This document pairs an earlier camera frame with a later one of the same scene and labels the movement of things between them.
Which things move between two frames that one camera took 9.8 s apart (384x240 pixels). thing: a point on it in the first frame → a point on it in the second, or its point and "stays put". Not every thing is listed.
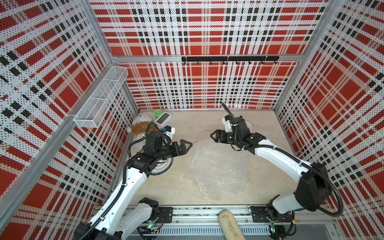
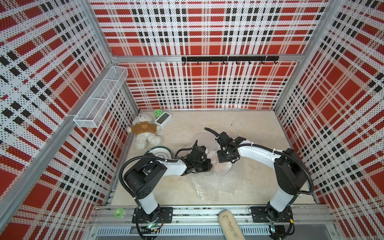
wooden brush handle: (229, 225) stays put
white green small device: (163, 119) stays put
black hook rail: (237, 59) stays put
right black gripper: (218, 134) → (221, 159)
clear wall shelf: (90, 114) stays put
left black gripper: (183, 151) → (207, 163)
